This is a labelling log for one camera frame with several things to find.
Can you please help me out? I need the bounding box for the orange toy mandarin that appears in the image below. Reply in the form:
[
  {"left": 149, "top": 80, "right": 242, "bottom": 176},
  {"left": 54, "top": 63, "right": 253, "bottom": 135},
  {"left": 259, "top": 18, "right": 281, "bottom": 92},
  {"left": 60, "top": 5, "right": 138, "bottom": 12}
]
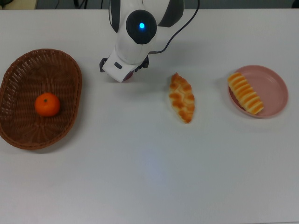
[{"left": 34, "top": 92, "right": 61, "bottom": 117}]

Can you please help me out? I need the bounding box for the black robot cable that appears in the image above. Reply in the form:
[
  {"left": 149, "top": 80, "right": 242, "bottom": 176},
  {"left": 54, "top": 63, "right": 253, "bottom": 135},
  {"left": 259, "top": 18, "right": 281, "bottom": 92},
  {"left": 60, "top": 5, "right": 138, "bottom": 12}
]
[{"left": 149, "top": 0, "right": 200, "bottom": 56}]

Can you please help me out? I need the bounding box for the striped toy bread roll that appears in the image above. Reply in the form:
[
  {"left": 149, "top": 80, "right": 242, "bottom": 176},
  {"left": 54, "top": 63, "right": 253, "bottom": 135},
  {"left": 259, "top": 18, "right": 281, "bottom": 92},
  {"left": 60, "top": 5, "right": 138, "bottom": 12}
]
[{"left": 228, "top": 72, "right": 264, "bottom": 115}]

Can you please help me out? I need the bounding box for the brown woven basket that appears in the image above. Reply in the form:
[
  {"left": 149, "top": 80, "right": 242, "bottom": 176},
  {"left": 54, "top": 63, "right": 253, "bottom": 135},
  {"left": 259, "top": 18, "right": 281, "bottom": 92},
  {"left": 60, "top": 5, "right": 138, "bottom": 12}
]
[{"left": 0, "top": 48, "right": 83, "bottom": 150}]

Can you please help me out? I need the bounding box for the red toy apple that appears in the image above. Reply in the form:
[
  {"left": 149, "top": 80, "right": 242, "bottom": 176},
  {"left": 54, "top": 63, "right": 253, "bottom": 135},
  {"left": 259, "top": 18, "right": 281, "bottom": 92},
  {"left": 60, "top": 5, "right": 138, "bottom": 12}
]
[{"left": 123, "top": 70, "right": 135, "bottom": 83}]

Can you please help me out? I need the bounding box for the pink plate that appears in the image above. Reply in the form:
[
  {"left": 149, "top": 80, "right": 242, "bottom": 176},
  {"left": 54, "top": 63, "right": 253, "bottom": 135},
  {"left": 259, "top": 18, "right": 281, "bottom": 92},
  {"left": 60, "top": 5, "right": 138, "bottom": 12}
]
[{"left": 228, "top": 65, "right": 289, "bottom": 119}]

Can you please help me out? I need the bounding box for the braided toy bread loaf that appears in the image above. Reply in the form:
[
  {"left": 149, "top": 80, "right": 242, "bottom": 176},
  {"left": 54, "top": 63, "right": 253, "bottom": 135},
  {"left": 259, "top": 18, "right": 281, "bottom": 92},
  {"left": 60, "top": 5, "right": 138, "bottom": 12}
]
[{"left": 168, "top": 72, "right": 196, "bottom": 124}]

